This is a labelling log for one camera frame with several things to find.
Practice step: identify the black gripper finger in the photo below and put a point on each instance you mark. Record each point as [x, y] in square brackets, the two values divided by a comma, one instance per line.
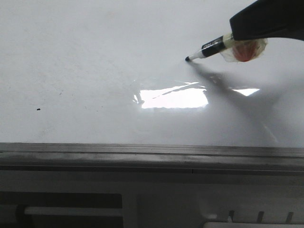
[269, 19]

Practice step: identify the black and white whiteboard marker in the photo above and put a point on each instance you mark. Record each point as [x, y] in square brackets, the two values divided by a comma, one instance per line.
[232, 50]

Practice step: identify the white whiteboard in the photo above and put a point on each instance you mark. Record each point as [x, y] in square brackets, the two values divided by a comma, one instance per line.
[114, 71]

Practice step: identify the grey whiteboard frame rail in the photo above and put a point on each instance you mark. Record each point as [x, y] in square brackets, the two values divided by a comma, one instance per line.
[152, 156]

